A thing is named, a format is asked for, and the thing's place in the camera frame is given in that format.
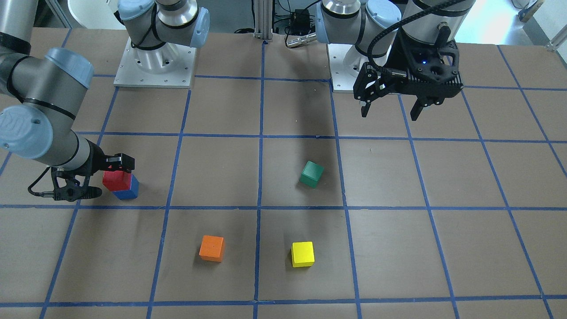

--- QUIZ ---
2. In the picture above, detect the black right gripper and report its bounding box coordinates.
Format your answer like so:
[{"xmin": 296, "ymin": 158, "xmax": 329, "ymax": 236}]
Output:
[{"xmin": 51, "ymin": 151, "xmax": 135, "ymax": 201}]

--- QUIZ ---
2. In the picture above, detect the red wooden block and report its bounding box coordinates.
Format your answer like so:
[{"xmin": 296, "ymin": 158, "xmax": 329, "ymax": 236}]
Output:
[{"xmin": 102, "ymin": 171, "xmax": 132, "ymax": 191}]

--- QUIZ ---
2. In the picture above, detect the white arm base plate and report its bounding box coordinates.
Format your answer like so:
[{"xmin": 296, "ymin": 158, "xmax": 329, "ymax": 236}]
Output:
[
  {"xmin": 327, "ymin": 44, "xmax": 368, "ymax": 93},
  {"xmin": 113, "ymin": 40, "xmax": 197, "ymax": 89}
]

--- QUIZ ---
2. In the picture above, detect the green wooden block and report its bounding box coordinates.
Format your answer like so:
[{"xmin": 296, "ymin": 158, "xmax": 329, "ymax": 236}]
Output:
[{"xmin": 299, "ymin": 161, "xmax": 324, "ymax": 188}]

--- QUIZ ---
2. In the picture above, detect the yellow wooden block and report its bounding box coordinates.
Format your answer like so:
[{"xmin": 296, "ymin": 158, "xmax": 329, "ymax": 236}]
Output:
[{"xmin": 290, "ymin": 241, "xmax": 315, "ymax": 268}]

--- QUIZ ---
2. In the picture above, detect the black electronics box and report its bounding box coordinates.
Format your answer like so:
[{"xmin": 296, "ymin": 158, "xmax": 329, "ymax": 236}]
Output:
[{"xmin": 289, "ymin": 9, "xmax": 311, "ymax": 35}]

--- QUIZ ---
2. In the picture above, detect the aluminium frame post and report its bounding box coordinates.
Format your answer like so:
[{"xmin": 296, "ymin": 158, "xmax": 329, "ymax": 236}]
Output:
[{"xmin": 252, "ymin": 0, "xmax": 274, "ymax": 43}]

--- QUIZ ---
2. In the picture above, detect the silver metal cylinder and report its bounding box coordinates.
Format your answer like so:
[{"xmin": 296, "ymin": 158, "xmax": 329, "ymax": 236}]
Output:
[{"xmin": 285, "ymin": 32, "xmax": 317, "ymax": 49}]

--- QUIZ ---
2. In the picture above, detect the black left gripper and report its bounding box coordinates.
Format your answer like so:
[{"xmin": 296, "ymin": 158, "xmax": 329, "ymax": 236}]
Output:
[{"xmin": 353, "ymin": 38, "xmax": 464, "ymax": 121}]

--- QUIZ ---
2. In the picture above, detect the orange wooden block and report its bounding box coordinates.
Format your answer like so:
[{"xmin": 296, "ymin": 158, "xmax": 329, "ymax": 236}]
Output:
[{"xmin": 198, "ymin": 235, "xmax": 225, "ymax": 262}]

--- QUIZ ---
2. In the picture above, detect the silver robot arm, robot's right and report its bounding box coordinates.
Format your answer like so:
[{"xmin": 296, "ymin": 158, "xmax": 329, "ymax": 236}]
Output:
[{"xmin": 1, "ymin": 0, "xmax": 210, "ymax": 202}]

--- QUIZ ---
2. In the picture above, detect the blue wooden block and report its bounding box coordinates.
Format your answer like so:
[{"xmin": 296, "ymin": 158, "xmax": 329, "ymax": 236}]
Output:
[{"xmin": 111, "ymin": 175, "xmax": 139, "ymax": 200}]

